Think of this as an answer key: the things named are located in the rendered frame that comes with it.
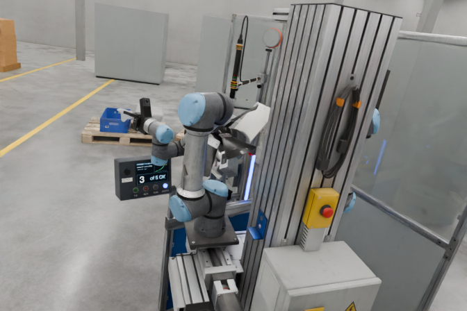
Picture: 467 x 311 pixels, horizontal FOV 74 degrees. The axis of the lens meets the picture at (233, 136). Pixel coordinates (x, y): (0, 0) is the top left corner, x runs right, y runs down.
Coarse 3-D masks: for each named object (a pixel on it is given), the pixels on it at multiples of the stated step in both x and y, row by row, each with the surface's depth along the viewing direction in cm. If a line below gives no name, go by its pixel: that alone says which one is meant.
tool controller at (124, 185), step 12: (144, 156) 160; (120, 168) 146; (132, 168) 149; (144, 168) 152; (156, 168) 156; (168, 168) 159; (120, 180) 147; (132, 180) 150; (156, 180) 157; (168, 180) 160; (120, 192) 148; (132, 192) 151; (144, 192) 154; (156, 192) 157; (168, 192) 161
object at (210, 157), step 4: (208, 144) 226; (208, 148) 225; (212, 148) 225; (208, 152) 224; (212, 152) 224; (216, 152) 225; (208, 156) 223; (212, 156) 223; (208, 160) 222; (212, 160) 222; (208, 164) 221; (212, 164) 221; (204, 168) 219; (208, 168) 219; (204, 172) 218; (208, 172) 218
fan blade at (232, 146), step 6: (222, 138) 217; (228, 138) 218; (234, 138) 220; (228, 144) 211; (234, 144) 211; (240, 144) 212; (246, 144) 213; (228, 150) 207; (234, 150) 207; (240, 150) 206; (246, 150) 206; (228, 156) 203; (234, 156) 202
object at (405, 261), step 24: (360, 216) 215; (384, 216) 200; (336, 240) 234; (360, 240) 216; (384, 240) 201; (408, 240) 188; (384, 264) 202; (408, 264) 189; (432, 264) 177; (384, 288) 203; (408, 288) 190; (432, 288) 178
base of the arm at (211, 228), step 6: (204, 216) 137; (222, 216) 140; (198, 222) 140; (204, 222) 138; (210, 222) 137; (216, 222) 138; (222, 222) 142; (198, 228) 139; (204, 228) 139; (210, 228) 137; (216, 228) 138; (222, 228) 143; (204, 234) 138; (210, 234) 138; (216, 234) 138; (222, 234) 141
